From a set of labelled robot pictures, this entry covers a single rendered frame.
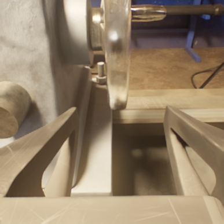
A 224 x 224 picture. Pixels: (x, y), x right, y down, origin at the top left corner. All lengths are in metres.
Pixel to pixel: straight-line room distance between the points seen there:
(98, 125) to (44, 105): 0.14
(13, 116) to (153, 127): 0.39
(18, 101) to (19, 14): 0.08
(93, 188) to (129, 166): 0.30
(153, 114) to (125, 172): 0.17
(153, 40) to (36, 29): 3.31
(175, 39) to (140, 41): 0.54
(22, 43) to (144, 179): 0.43
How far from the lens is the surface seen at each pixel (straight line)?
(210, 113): 0.59
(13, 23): 0.24
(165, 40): 3.55
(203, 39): 3.74
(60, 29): 0.26
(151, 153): 0.59
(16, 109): 0.22
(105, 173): 0.29
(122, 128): 0.53
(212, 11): 3.12
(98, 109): 0.39
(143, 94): 0.65
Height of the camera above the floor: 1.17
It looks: 37 degrees down
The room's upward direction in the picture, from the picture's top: 1 degrees counter-clockwise
